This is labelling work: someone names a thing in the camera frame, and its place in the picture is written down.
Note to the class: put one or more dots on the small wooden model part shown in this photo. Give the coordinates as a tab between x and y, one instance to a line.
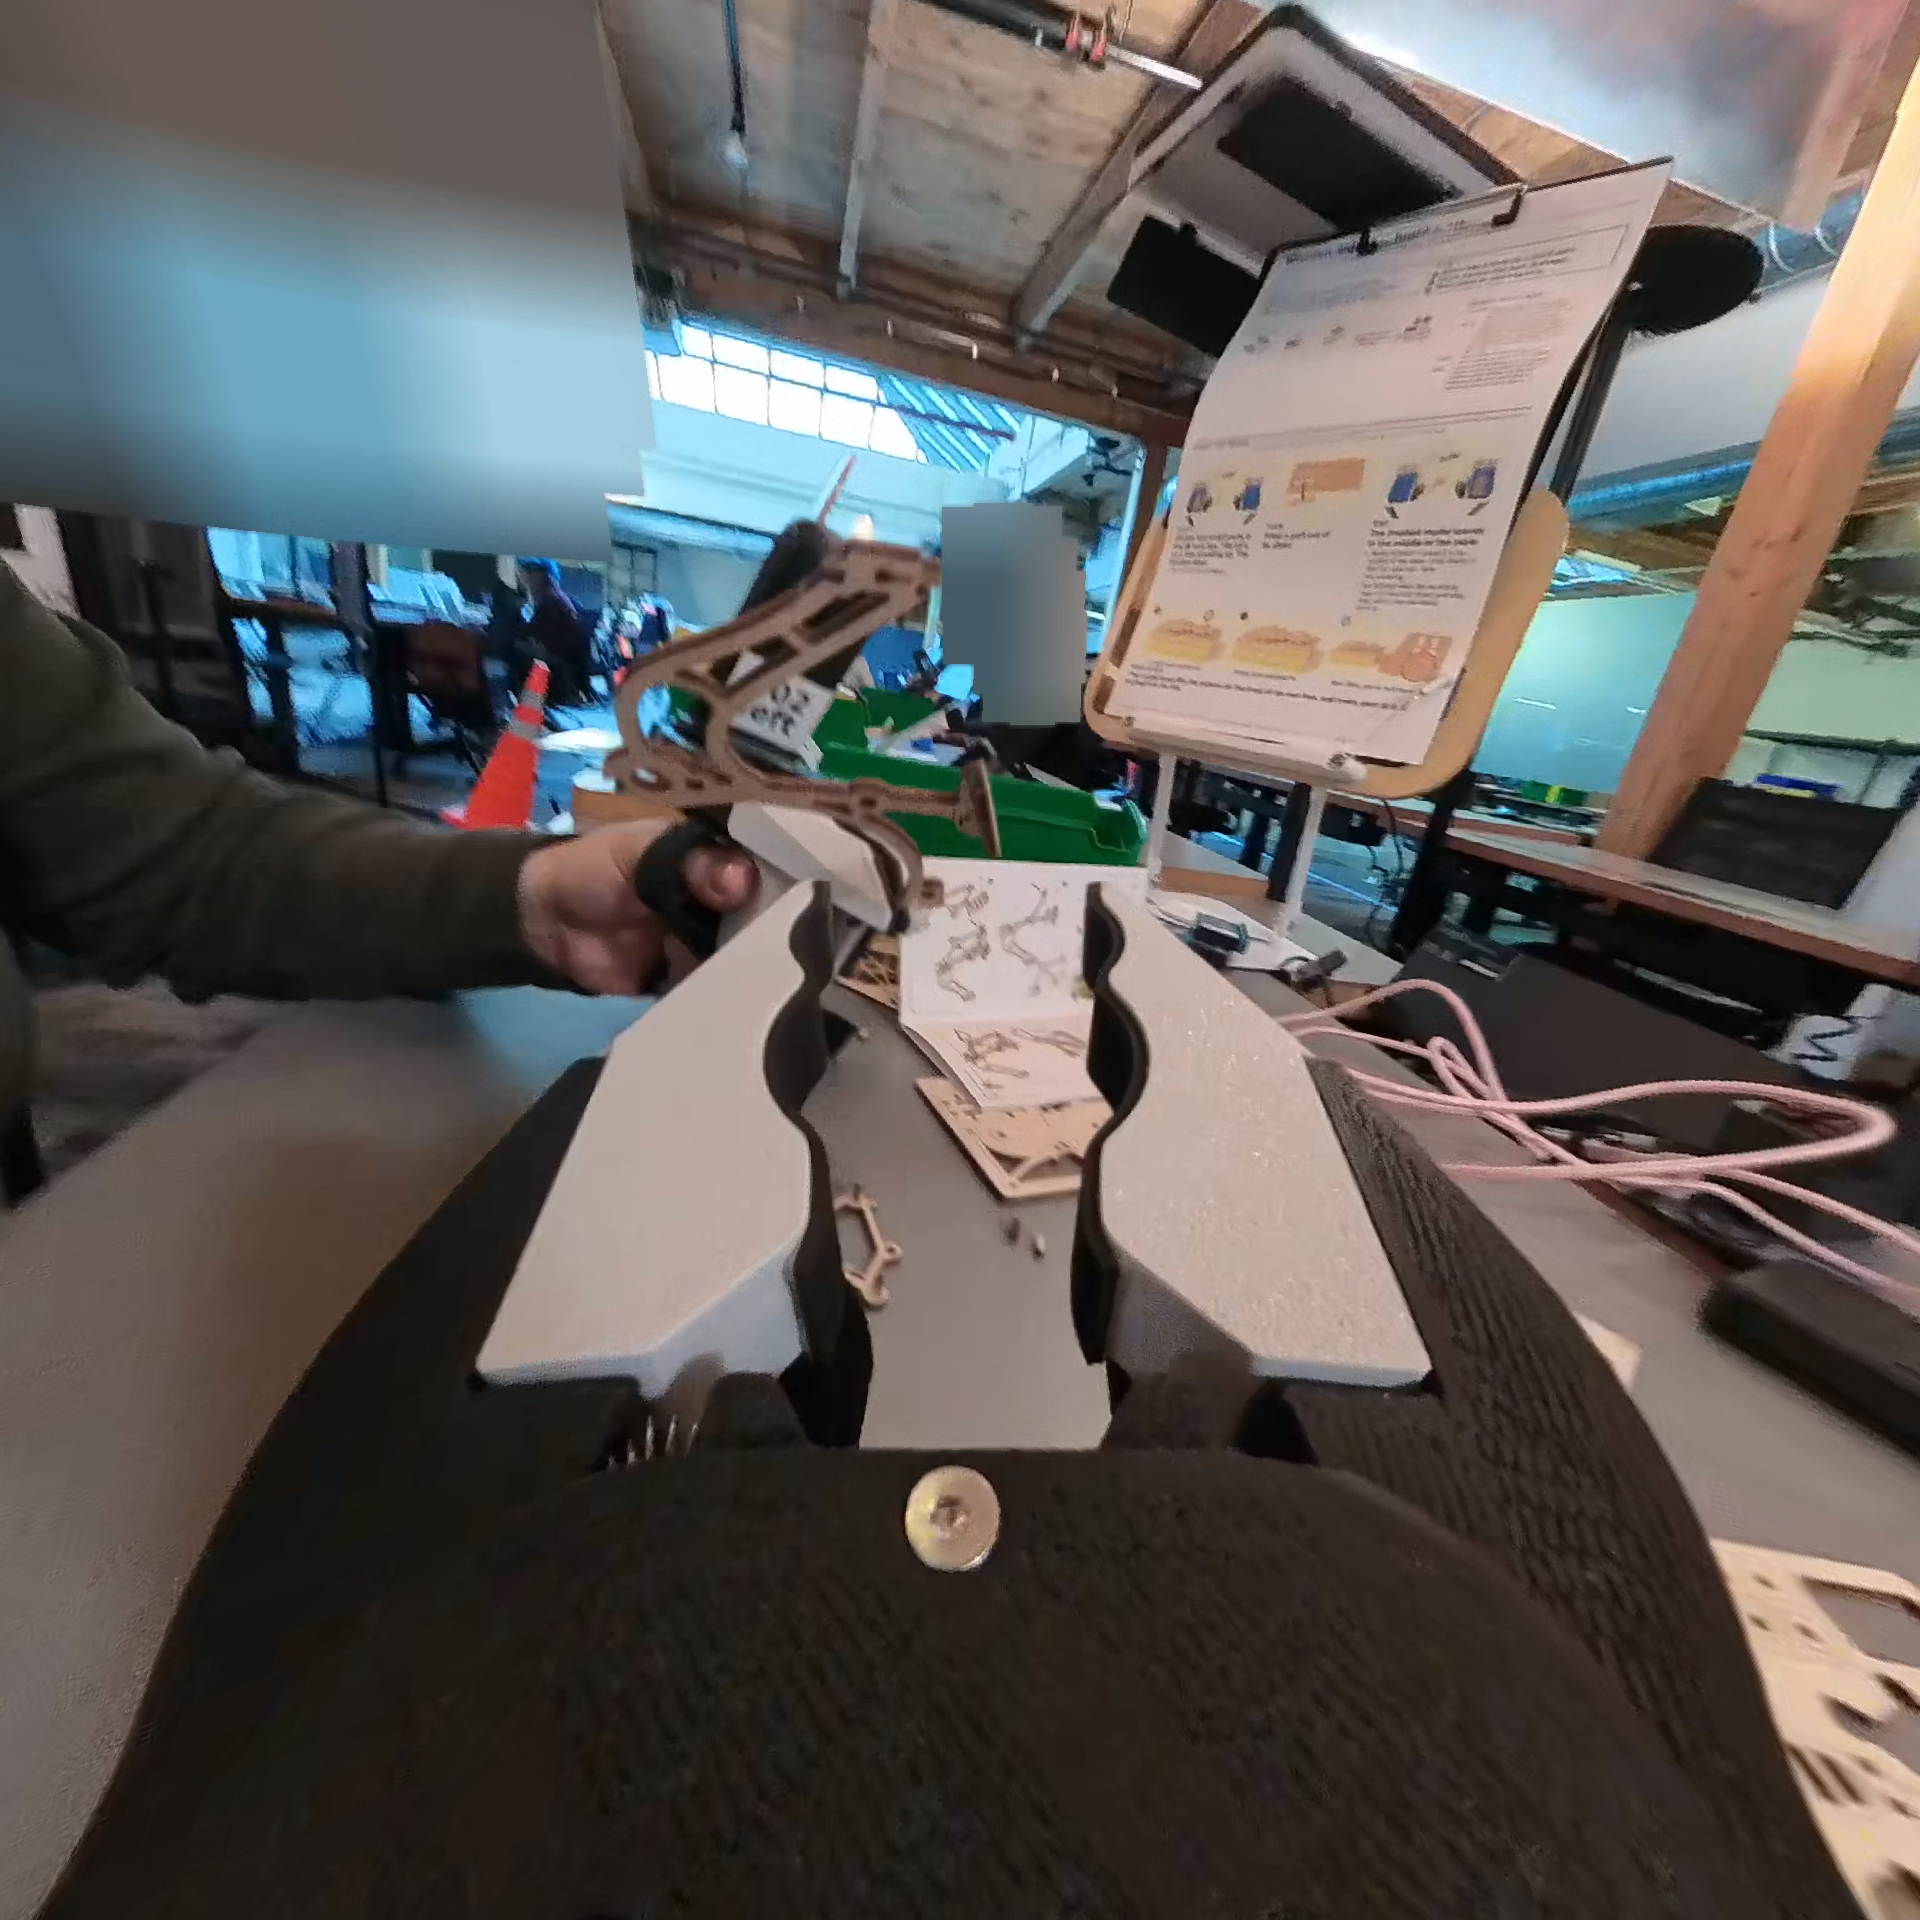
866	1248

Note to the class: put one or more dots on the black round lamp head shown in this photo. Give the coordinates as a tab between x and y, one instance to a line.
1694	279

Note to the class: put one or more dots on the long green plastic bin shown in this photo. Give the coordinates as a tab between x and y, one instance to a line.
1050	819

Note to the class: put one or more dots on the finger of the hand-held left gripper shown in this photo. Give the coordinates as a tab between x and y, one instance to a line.
832	871

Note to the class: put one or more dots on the small blue black device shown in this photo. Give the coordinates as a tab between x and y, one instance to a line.
1214	939

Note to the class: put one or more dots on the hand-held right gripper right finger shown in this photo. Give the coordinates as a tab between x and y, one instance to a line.
1245	1201

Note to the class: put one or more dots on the thin wooden stick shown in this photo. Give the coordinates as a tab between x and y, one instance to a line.
836	493

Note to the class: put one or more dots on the white instruction booklet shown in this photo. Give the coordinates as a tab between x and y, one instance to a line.
1005	961

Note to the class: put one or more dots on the person's left hand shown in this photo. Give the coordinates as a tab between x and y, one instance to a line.
585	914

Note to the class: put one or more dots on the white clipboard stand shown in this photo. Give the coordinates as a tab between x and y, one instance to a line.
1290	863

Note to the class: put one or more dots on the white ceiling air unit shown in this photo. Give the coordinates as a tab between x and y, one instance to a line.
1275	165

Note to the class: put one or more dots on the wooden part sheet with cutouts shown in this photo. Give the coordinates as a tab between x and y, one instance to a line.
1823	1694

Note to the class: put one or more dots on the person's left forearm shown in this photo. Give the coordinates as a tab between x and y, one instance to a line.
224	840

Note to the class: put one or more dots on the wooden clipboard with instruction sheet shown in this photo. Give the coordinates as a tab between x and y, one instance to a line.
1351	481

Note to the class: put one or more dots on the orange traffic cone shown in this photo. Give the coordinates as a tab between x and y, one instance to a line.
512	764

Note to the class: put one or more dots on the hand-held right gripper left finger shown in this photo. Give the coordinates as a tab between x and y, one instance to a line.
675	1201

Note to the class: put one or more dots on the wooden support post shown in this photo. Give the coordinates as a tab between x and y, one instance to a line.
1770	494

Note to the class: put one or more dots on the black flat device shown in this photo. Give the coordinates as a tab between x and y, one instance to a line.
1823	1350

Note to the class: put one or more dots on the brown wooden model assembly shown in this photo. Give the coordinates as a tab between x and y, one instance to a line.
751	639

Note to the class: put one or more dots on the wooden part sheet under booklet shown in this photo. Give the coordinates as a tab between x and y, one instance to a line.
1021	1149

